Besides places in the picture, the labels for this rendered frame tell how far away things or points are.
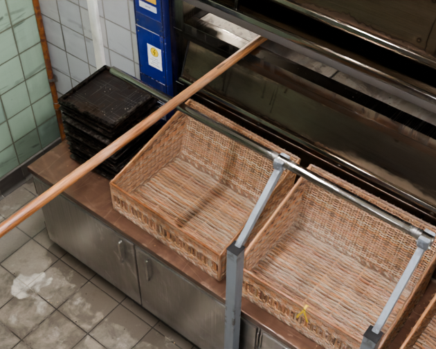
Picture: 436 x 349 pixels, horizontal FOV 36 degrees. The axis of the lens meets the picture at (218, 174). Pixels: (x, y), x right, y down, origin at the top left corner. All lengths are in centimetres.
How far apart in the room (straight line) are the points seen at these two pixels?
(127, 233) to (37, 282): 78
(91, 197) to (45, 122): 97
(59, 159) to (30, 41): 68
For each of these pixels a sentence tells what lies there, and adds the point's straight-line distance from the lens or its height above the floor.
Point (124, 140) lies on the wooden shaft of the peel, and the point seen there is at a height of 120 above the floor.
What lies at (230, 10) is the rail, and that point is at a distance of 220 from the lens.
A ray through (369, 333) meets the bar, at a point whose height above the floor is 95.
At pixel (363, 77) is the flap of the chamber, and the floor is 141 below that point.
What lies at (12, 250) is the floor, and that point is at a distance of 343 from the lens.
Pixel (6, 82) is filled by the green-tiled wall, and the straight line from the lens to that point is 337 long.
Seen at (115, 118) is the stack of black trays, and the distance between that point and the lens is 261.
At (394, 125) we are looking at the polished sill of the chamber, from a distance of 224.
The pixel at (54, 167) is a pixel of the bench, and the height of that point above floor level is 58.
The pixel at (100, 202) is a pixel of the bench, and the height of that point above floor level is 58.
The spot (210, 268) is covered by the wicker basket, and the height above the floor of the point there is 62.
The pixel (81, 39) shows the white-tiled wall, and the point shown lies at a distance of 317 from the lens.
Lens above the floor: 259
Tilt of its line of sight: 46 degrees down
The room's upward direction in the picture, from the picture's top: 1 degrees clockwise
